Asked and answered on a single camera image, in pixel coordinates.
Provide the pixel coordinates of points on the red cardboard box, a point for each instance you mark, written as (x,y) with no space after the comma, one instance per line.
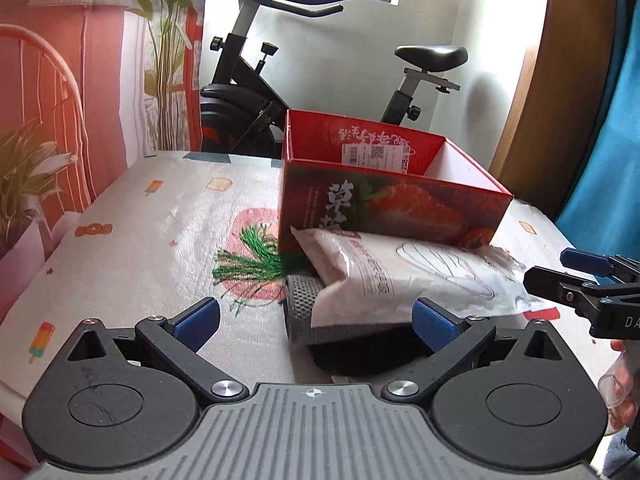
(400,210)

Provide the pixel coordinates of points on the white face mask packet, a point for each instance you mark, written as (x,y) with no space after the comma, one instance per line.
(400,270)

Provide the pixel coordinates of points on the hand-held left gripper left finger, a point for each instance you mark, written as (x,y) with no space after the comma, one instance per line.
(197,321)

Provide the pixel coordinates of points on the green tassel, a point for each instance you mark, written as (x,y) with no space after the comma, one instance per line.
(250,265)

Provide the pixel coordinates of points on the printed tablecloth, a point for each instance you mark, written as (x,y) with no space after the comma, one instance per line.
(150,220)

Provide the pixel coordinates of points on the printed wall cloth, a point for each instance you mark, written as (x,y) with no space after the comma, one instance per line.
(100,85)

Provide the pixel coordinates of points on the brown wooden door frame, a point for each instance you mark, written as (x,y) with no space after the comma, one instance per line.
(565,85)

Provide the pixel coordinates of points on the black dotted gloves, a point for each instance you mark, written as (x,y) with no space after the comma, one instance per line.
(360,355)

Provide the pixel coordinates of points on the grey mesh cloth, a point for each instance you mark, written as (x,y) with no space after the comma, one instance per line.
(300,300)

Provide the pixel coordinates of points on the blue curtain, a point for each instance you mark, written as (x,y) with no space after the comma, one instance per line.
(615,160)

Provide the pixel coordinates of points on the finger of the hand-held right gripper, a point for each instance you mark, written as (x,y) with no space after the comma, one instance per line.
(550,280)
(582,259)

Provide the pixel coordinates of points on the black exercise bike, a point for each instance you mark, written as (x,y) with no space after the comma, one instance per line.
(235,95)

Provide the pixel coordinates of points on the person's right hand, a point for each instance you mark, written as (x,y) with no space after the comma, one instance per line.
(622,385)

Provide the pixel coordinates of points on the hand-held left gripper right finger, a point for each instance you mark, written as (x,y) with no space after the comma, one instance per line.
(432,325)

